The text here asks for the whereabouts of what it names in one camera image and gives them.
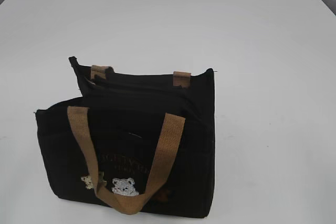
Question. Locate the black canvas tote bag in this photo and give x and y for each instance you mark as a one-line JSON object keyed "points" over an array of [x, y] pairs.
{"points": [[133, 143]]}

